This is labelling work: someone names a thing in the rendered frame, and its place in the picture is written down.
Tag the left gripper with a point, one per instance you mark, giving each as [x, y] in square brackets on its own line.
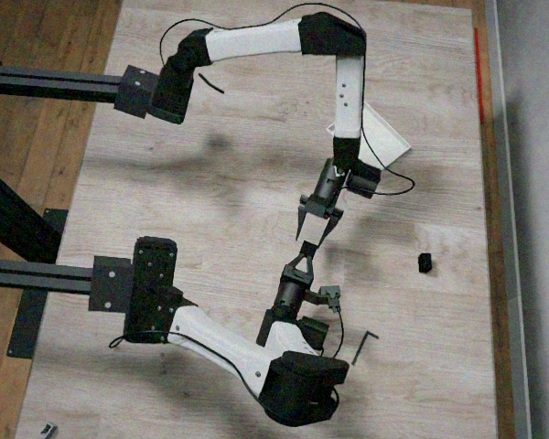
[321, 196]

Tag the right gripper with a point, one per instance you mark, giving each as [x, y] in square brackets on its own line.
[294, 287]

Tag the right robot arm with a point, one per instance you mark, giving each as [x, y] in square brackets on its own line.
[284, 344]

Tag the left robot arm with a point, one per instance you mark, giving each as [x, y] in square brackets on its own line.
[319, 35]

